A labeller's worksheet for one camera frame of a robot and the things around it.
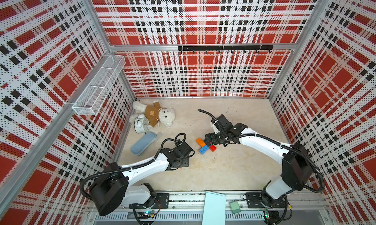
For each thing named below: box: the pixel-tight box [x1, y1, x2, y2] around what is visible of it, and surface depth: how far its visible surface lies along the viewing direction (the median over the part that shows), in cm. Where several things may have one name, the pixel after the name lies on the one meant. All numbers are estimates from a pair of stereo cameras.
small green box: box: [230, 201, 241, 214], surface depth 72 cm
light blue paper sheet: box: [201, 190, 227, 225], surface depth 70 cm
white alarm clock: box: [133, 113, 150, 134], surface depth 95 cm
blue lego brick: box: [198, 144, 210, 155], surface depth 91 cm
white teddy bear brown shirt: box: [128, 100, 176, 128], surface depth 104 cm
